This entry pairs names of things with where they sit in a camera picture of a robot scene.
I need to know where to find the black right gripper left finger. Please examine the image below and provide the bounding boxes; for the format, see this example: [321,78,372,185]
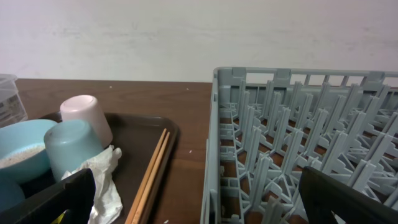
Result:
[1,169,96,224]

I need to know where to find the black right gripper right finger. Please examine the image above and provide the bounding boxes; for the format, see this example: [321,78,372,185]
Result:
[298,166,397,224]

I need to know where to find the light blue small bowl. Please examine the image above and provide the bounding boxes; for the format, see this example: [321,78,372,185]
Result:
[1,119,56,184]

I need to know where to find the dark blue large bowl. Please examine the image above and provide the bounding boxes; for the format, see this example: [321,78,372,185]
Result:
[0,176,25,212]

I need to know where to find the grey dishwasher rack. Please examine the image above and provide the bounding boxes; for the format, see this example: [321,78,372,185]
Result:
[200,67,397,223]

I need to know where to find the green foil snack wrapper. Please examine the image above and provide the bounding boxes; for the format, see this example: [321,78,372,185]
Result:
[51,212,65,224]

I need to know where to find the crumpled white tissue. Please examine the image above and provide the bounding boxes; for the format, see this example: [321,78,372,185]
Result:
[62,145,123,224]

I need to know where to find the light blue plastic cup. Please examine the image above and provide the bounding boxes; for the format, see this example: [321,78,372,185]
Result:
[44,119,104,182]

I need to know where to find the left wooden chopstick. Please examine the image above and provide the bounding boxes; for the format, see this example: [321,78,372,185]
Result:
[124,128,168,224]

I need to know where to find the brown serving tray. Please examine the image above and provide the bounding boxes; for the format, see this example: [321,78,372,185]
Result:
[18,111,180,224]

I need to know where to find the pink plastic cup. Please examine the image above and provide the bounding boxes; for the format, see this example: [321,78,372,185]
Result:
[60,95,113,148]

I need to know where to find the clear plastic container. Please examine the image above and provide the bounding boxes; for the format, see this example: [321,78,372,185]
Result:
[0,74,28,128]

